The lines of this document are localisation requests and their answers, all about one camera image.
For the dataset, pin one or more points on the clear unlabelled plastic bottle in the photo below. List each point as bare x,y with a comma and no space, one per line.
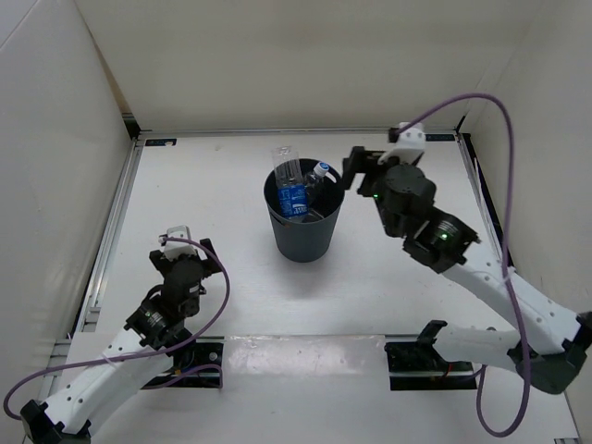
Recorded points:
314,183

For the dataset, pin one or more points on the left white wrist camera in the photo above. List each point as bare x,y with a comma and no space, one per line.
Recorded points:
175,243

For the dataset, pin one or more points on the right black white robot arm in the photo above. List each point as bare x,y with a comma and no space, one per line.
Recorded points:
547,344

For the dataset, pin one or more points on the dark grey plastic bin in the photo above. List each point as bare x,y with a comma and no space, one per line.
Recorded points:
306,241

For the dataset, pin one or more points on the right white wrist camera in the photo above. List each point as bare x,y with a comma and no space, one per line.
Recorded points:
407,145

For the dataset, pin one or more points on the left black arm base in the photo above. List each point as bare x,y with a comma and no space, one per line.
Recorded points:
199,366

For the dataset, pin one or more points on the clear bottle blue label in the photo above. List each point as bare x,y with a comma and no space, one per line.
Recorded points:
291,191

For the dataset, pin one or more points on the left dark corner label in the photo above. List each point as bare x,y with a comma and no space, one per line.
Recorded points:
167,142

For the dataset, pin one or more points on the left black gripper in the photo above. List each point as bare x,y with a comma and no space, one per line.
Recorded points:
166,265

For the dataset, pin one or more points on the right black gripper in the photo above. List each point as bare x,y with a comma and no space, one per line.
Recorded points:
358,162

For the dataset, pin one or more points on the right dark corner label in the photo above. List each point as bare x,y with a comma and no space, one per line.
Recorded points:
440,137

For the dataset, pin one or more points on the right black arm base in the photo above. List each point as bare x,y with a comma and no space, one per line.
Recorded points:
414,365

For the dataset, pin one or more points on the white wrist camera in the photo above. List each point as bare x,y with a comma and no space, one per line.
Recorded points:
175,243
407,145

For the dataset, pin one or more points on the dark corner label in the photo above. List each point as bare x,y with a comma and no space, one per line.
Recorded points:
167,142
440,137

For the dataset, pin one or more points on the left aluminium frame rail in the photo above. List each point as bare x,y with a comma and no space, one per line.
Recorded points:
81,192

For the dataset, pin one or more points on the right black frame rail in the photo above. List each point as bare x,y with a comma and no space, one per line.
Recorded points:
479,184

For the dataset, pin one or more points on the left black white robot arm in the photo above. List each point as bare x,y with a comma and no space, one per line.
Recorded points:
153,340

